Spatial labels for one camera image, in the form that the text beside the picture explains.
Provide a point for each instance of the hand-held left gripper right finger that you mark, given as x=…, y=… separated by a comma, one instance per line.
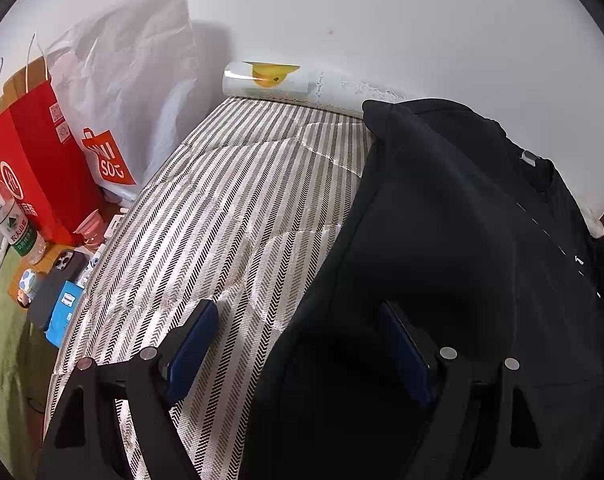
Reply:
x=407, y=355

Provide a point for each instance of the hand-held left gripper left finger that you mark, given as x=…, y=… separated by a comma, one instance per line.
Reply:
x=194, y=345

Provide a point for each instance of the black sweatshirt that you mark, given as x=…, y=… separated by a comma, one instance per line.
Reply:
x=432, y=210

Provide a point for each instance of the blue box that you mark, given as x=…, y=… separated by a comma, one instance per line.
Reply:
x=61, y=315

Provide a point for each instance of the striped mattress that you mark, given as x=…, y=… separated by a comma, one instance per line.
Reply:
x=221, y=210

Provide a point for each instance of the pink cup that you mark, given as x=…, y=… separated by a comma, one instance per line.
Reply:
x=89, y=230

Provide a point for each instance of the black phone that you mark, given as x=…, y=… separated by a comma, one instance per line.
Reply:
x=46, y=295

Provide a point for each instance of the wooden nightstand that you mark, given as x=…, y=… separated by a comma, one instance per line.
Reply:
x=49, y=259

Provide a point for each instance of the small round figurine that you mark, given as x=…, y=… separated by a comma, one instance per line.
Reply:
x=25, y=287

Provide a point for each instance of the green blanket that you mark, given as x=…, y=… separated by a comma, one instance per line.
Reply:
x=11, y=360

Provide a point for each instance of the plastic bottle with green label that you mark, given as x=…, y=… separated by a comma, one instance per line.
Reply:
x=16, y=232

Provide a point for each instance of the red paper bag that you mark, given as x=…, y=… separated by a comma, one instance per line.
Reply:
x=36, y=160

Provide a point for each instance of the white paper shopping bag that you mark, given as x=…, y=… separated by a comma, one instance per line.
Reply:
x=126, y=85

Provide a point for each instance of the white roll with yellow print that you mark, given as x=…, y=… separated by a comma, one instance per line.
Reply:
x=282, y=85

